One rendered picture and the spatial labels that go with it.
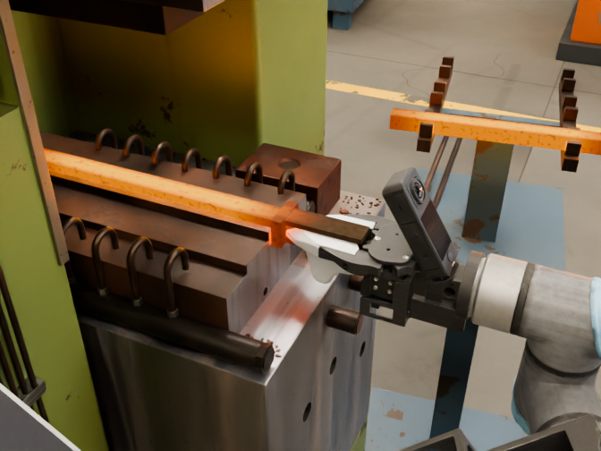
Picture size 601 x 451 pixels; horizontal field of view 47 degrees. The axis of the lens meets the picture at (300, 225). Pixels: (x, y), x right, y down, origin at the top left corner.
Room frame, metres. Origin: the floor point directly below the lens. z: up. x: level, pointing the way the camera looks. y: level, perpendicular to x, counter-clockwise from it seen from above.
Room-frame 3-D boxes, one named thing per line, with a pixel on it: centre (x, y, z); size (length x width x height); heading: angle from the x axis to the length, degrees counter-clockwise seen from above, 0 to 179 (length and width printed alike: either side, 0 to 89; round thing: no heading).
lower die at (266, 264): (0.71, 0.23, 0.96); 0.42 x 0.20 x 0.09; 66
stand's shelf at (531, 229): (1.05, -0.33, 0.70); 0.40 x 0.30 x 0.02; 164
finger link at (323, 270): (0.61, -0.02, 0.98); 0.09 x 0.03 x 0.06; 69
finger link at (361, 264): (0.59, -0.06, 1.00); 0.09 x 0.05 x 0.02; 69
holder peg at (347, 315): (0.63, -0.05, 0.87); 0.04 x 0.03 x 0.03; 66
